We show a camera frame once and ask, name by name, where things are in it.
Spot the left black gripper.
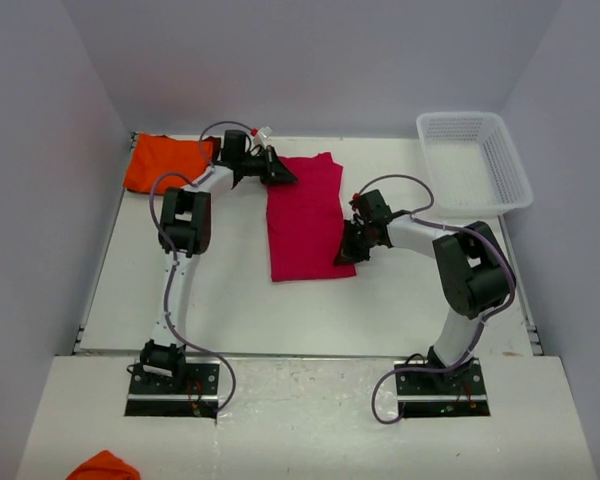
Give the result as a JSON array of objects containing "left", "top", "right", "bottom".
[{"left": 239, "top": 145, "right": 297, "bottom": 187}]

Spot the pink t shirt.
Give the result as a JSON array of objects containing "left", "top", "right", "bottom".
[{"left": 266, "top": 152, "right": 356, "bottom": 283}]

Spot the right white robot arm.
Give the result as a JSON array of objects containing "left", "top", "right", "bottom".
[{"left": 333, "top": 190, "right": 516, "bottom": 393}]

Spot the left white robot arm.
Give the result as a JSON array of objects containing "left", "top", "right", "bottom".
[{"left": 139, "top": 124, "right": 298, "bottom": 393}]

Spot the folded orange t shirt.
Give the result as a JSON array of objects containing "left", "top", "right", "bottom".
[{"left": 123, "top": 133, "right": 221, "bottom": 194}]

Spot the white plastic basket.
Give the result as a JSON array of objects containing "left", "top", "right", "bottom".
[{"left": 416, "top": 111, "right": 534, "bottom": 218}]

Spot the orange cloth at bottom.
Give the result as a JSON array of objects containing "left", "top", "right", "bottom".
[{"left": 66, "top": 450, "right": 141, "bottom": 480}]

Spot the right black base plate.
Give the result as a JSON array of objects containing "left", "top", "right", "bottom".
[{"left": 395, "top": 359, "right": 491, "bottom": 419}]

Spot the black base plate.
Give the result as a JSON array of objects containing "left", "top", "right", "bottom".
[
  {"left": 124, "top": 360, "right": 219, "bottom": 419},
  {"left": 395, "top": 359, "right": 491, "bottom": 419}
]

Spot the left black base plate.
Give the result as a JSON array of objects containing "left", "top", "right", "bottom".
[{"left": 124, "top": 360, "right": 219, "bottom": 419}]

